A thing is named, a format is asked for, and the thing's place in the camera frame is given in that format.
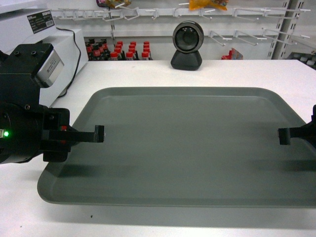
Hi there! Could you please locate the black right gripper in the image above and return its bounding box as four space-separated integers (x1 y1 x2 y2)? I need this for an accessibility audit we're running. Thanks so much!
278 105 316 148

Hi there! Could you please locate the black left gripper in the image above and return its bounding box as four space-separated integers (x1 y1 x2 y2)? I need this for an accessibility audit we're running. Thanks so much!
40 108 105 162

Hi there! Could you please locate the grey-silver rectangular tray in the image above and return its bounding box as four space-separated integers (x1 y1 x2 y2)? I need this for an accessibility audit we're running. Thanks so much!
38 87 316 207

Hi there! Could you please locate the white cash register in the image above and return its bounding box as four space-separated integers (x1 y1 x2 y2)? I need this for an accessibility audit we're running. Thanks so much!
0 9 87 107

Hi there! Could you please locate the black round barcode scanner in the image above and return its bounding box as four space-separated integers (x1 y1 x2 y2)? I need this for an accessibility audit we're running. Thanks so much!
170 21 204 71

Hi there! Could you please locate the yellow snack bag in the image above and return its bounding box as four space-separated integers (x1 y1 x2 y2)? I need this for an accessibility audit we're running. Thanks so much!
189 0 229 10

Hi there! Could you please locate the black power cable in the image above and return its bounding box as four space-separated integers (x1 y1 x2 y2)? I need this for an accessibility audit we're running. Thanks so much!
56 27 82 97

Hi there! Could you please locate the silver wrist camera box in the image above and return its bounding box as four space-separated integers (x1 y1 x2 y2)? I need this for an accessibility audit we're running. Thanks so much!
36 49 64 88

